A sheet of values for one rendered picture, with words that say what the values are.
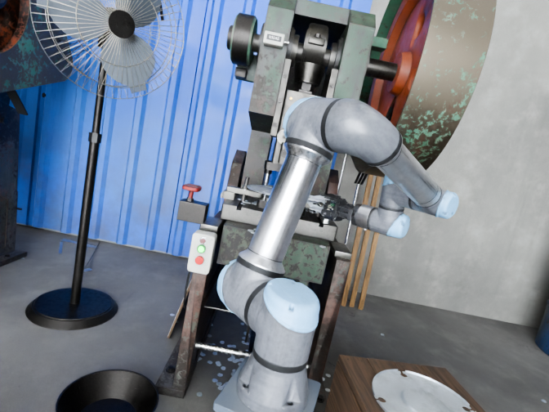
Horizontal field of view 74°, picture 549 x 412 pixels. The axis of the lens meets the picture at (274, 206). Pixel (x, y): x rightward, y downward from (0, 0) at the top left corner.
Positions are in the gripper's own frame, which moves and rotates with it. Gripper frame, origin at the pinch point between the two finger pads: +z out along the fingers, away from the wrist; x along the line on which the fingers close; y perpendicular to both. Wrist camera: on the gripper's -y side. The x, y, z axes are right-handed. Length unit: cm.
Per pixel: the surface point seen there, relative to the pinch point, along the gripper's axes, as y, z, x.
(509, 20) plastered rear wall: -181, -15, -132
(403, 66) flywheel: -25, -12, -55
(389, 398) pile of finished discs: 15, -46, 45
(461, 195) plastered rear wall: -182, -14, -9
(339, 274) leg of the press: -0.9, -16.2, 22.1
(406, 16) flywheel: -42, -2, -80
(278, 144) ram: 0.4, 19.4, -18.2
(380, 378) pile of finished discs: 8, -40, 44
